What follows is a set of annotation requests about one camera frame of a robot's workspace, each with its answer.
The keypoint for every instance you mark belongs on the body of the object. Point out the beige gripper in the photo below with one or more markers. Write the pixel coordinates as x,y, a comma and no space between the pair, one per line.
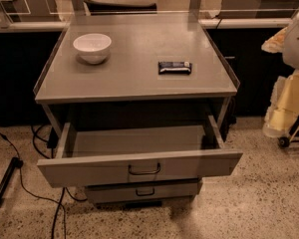
297,44

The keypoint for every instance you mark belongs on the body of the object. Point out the grey top drawer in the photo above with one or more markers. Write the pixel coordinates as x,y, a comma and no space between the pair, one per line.
105,157

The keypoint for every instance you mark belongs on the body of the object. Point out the grey drawer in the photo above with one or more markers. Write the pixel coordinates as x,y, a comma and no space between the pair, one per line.
105,157
142,191

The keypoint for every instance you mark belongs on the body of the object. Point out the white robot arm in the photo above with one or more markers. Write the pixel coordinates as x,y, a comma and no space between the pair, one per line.
284,109

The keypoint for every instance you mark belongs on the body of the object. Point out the grey drawer cabinet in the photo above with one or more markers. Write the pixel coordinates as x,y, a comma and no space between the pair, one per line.
125,90

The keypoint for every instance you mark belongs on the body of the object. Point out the grey lower drawer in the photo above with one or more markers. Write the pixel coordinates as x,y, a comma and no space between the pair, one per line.
142,191

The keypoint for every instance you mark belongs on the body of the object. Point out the dark blue snack bar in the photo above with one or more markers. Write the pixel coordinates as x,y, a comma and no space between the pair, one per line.
174,68

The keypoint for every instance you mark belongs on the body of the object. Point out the white ceramic bowl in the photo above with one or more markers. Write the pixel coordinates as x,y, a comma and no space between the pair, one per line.
93,48

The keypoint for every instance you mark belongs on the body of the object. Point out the clear acrylic barrier panel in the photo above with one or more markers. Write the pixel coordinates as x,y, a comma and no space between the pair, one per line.
212,14

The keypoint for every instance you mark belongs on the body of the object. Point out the black floor stand bar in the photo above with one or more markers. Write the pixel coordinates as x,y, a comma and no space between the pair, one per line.
14,164

